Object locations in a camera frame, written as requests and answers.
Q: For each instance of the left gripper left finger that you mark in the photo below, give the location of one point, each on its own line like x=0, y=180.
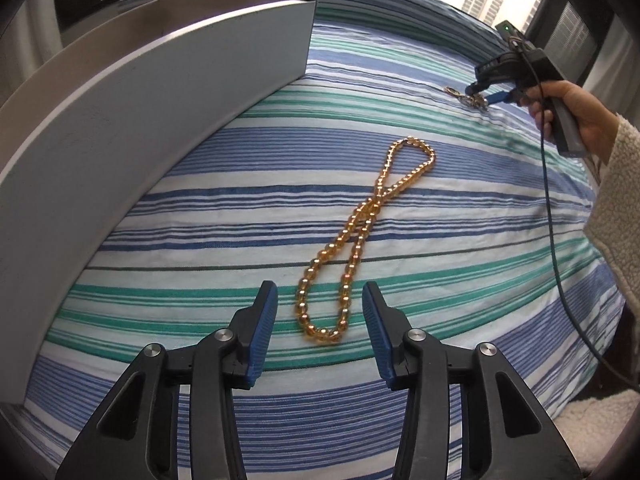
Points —
x=133, y=433

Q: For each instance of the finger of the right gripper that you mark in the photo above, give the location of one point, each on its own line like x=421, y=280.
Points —
x=500, y=97
x=474, y=88

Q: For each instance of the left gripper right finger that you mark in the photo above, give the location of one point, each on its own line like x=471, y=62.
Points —
x=506, y=433

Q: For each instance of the metal rings cluster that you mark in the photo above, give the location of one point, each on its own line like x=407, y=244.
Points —
x=475, y=100

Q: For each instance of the grey cardboard box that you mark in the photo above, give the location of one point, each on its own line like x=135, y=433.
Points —
x=99, y=124

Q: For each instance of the window frame right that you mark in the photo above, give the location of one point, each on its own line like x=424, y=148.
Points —
x=571, y=32

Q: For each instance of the striped bed sheet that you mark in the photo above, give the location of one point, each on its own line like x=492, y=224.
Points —
x=487, y=246

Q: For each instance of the right hand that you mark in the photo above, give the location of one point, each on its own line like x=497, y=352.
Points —
x=597, y=125

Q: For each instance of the fleece sleeve forearm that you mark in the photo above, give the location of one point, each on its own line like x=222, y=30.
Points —
x=613, y=225

